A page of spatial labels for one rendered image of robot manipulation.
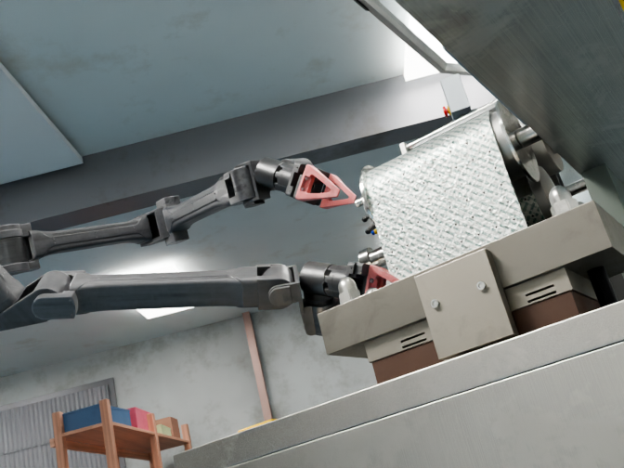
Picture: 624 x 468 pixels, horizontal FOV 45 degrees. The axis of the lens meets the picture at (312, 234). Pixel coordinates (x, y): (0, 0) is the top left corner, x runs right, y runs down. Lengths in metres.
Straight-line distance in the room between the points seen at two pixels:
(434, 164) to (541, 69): 0.44
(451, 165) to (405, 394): 0.44
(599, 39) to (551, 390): 0.37
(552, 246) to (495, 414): 0.21
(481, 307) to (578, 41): 0.33
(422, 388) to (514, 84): 0.36
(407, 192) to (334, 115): 3.33
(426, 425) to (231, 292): 0.49
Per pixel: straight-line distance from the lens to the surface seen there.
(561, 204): 0.96
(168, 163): 4.60
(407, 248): 1.22
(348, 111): 4.57
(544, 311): 0.94
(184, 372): 8.66
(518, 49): 0.79
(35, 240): 1.73
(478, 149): 1.21
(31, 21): 3.75
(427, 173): 1.24
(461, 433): 0.89
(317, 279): 1.27
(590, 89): 0.93
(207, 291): 1.28
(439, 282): 0.95
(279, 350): 8.50
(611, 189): 1.16
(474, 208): 1.19
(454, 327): 0.94
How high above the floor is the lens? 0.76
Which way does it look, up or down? 21 degrees up
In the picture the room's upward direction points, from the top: 14 degrees counter-clockwise
